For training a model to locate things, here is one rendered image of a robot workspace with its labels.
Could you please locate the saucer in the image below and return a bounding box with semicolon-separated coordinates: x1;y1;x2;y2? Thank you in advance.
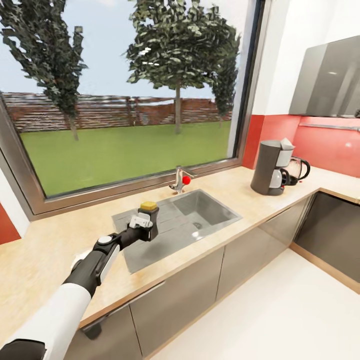
71;250;92;271

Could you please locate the bottle of coffee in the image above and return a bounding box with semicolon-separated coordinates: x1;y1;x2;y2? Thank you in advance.
137;201;160;242

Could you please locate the electric kettle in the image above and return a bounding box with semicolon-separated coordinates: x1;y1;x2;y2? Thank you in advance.
282;156;311;186

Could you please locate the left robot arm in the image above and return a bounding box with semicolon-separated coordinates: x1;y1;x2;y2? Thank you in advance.
0;216;153;360

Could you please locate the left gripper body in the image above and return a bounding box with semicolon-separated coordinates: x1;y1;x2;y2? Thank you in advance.
122;223;150;246

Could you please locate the paper coffee filter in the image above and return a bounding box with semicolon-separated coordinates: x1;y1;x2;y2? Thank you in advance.
280;137;295;151

